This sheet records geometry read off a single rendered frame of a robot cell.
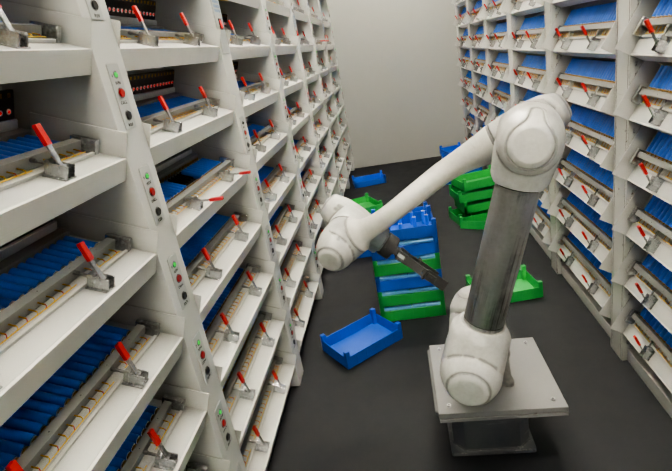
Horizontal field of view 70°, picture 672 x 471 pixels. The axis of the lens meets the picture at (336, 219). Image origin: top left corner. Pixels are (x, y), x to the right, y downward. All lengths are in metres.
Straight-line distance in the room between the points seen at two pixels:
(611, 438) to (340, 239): 1.04
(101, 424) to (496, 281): 0.86
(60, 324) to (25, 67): 0.38
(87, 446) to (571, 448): 1.33
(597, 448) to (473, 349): 0.61
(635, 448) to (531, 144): 1.05
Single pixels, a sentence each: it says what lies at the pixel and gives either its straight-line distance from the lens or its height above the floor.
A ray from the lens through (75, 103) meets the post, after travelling 1.03.
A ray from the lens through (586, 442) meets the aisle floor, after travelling 1.76.
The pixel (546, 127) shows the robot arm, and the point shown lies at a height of 1.01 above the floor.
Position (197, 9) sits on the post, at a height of 1.42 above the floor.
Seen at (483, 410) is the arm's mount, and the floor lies 0.23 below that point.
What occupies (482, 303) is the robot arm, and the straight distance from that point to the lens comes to 1.24.
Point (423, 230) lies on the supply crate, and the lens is 2.13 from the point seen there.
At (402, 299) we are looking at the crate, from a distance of 2.27.
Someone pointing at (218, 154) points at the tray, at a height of 0.97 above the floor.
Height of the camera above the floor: 1.22
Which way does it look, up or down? 19 degrees down
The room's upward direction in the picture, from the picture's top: 10 degrees counter-clockwise
